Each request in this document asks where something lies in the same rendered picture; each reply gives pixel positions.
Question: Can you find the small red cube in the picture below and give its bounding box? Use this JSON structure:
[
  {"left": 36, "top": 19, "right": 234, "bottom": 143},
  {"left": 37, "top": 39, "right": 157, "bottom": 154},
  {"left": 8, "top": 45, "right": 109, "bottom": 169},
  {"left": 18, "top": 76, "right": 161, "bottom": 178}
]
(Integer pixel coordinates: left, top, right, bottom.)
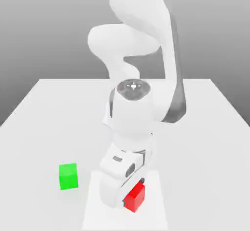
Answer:
[{"left": 123, "top": 181, "right": 146, "bottom": 213}]

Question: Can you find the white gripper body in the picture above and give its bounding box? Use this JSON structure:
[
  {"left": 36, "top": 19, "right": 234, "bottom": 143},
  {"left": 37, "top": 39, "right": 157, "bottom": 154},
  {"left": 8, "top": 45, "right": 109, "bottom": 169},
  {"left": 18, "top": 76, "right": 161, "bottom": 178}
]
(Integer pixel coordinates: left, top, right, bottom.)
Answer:
[{"left": 99, "top": 169, "right": 146, "bottom": 210}]

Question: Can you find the small green cube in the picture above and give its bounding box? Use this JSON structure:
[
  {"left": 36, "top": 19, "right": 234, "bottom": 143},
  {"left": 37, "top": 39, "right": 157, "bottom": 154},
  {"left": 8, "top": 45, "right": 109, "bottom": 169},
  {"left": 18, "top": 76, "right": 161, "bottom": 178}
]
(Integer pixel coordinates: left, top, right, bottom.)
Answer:
[{"left": 59, "top": 163, "right": 79, "bottom": 191}]

